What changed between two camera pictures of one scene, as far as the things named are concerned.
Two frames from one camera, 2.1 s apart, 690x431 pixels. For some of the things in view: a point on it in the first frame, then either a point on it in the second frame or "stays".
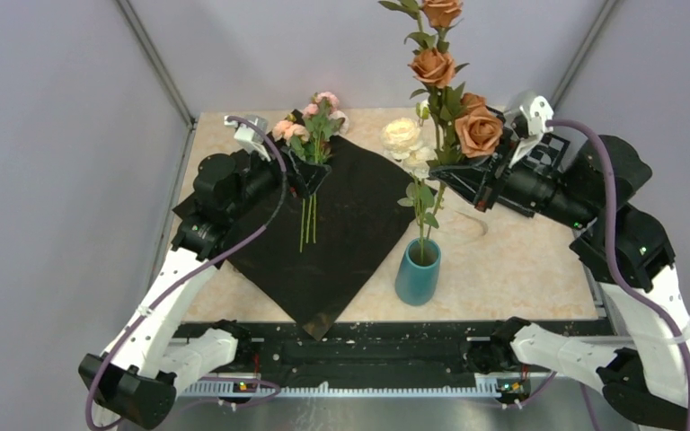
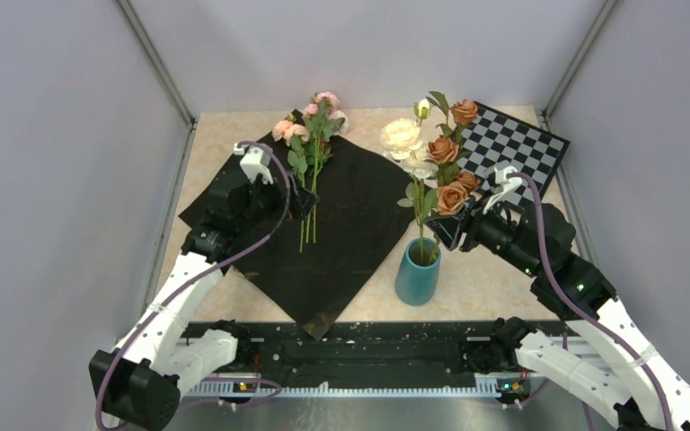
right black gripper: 473,180 -> 451,228
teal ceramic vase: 416,282 stays
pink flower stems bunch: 310,135 stays
